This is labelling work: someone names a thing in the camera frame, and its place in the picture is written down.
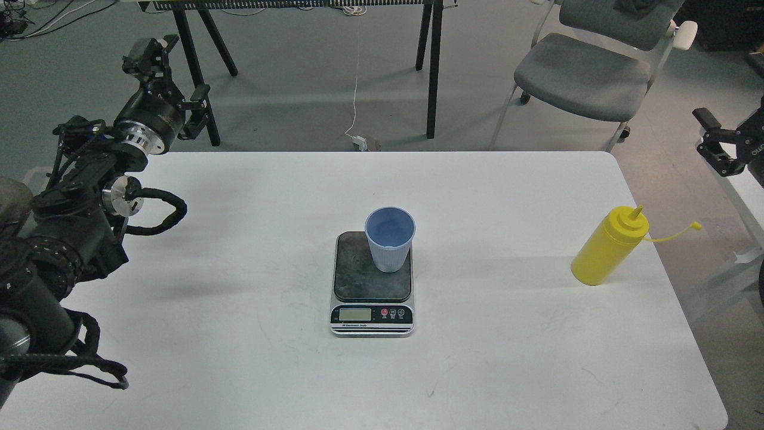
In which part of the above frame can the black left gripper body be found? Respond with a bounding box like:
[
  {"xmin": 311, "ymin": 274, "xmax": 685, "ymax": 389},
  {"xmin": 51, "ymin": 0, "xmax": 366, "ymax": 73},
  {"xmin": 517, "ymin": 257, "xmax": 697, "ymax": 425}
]
[{"xmin": 113, "ymin": 89, "xmax": 186, "ymax": 155}]

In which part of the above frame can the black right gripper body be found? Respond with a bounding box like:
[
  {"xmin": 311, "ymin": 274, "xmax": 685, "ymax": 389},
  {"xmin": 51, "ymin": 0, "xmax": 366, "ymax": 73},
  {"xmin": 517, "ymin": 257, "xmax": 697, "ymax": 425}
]
[{"xmin": 736, "ymin": 96, "xmax": 763, "ymax": 186}]

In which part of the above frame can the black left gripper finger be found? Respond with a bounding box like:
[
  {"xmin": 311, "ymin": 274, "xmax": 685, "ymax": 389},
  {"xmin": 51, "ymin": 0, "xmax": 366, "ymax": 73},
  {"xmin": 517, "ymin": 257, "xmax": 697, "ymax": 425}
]
[
  {"xmin": 177, "ymin": 84, "xmax": 211, "ymax": 140},
  {"xmin": 122, "ymin": 33, "xmax": 180, "ymax": 102}
]

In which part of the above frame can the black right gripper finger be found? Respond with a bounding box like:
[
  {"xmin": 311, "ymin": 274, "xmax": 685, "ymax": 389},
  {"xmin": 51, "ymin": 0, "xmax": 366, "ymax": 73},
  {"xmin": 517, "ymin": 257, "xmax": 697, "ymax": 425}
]
[{"xmin": 692, "ymin": 107, "xmax": 747, "ymax": 177}]

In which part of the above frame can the yellow squeeze bottle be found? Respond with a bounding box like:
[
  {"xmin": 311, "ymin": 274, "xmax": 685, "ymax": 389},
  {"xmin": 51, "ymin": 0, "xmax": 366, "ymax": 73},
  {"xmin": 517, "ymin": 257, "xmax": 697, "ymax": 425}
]
[{"xmin": 570, "ymin": 205, "xmax": 703, "ymax": 285}]

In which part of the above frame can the blue ribbed plastic cup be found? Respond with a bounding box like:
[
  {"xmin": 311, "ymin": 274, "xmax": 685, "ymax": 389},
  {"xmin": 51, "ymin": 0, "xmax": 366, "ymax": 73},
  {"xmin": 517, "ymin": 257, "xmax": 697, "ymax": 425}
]
[{"xmin": 365, "ymin": 207, "xmax": 417, "ymax": 273}]

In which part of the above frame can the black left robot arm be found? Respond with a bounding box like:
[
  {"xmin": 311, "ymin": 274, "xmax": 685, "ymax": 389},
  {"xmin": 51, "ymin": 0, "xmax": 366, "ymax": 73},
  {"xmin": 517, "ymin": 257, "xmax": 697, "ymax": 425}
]
[{"xmin": 2, "ymin": 35, "xmax": 210, "ymax": 403}]

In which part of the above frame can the digital kitchen scale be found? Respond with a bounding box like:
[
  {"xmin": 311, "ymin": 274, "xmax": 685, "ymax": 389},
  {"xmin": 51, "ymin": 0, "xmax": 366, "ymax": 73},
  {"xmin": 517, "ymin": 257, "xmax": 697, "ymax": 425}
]
[{"xmin": 328, "ymin": 231, "xmax": 415, "ymax": 337}]

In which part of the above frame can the black trestle table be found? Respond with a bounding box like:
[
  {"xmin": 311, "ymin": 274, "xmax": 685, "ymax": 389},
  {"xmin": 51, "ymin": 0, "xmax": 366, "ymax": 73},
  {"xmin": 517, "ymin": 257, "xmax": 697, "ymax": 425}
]
[{"xmin": 137, "ymin": 1, "xmax": 446, "ymax": 139}]

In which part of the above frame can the grey office chair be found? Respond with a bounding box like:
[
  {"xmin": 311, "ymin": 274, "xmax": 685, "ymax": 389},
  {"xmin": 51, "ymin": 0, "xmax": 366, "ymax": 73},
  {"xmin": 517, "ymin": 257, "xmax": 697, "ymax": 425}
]
[{"xmin": 504, "ymin": 1, "xmax": 698, "ymax": 152}]

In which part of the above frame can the floor cables bundle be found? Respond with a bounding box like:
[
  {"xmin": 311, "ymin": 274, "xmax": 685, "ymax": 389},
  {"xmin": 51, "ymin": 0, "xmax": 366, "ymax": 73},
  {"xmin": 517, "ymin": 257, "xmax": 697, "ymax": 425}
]
[{"xmin": 0, "ymin": 0, "xmax": 114, "ymax": 42}]

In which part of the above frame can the white hanging cable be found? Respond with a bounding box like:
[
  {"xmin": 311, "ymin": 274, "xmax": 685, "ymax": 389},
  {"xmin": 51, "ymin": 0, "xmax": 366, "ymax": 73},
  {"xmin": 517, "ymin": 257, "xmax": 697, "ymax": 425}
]
[{"xmin": 344, "ymin": 12, "xmax": 367, "ymax": 150}]

